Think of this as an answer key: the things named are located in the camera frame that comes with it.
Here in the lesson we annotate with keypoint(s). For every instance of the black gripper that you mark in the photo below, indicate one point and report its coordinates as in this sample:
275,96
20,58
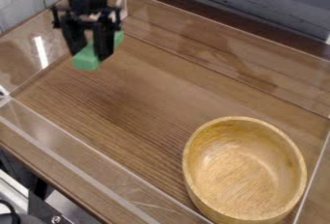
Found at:
103,31

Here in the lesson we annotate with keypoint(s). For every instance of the green rectangular block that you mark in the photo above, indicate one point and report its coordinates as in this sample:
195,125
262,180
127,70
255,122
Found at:
84,60

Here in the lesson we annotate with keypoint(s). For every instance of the brown wooden bowl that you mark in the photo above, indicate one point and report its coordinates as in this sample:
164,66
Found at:
245,171

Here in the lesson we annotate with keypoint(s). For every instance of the clear acrylic corner bracket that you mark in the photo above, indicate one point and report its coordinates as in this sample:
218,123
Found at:
122,4

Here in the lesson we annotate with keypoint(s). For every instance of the clear acrylic enclosure walls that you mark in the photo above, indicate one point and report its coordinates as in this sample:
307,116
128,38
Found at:
102,132

